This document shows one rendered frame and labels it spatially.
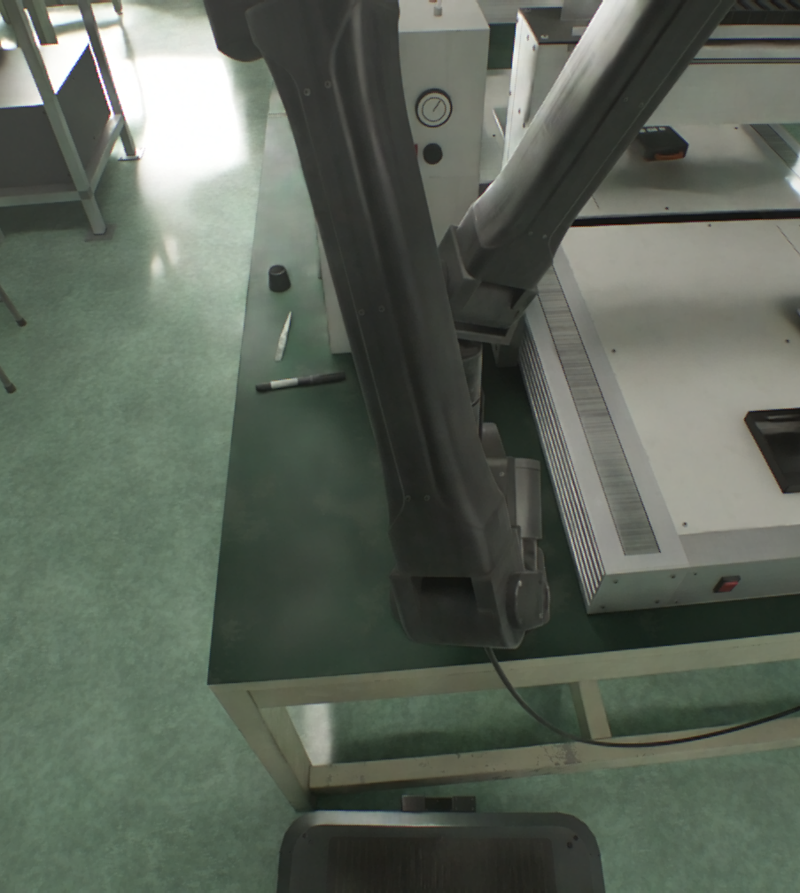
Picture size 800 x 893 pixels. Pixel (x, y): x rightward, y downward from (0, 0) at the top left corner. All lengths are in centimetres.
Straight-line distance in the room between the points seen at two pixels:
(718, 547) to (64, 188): 265
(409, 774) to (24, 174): 251
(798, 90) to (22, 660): 180
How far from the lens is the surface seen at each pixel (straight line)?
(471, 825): 124
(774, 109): 96
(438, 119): 87
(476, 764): 138
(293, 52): 36
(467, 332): 56
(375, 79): 36
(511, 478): 48
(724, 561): 79
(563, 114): 46
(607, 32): 45
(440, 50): 85
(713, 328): 106
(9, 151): 299
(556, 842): 126
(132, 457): 206
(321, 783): 137
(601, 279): 109
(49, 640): 182
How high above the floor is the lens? 148
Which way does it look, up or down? 51 degrees down
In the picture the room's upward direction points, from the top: 1 degrees counter-clockwise
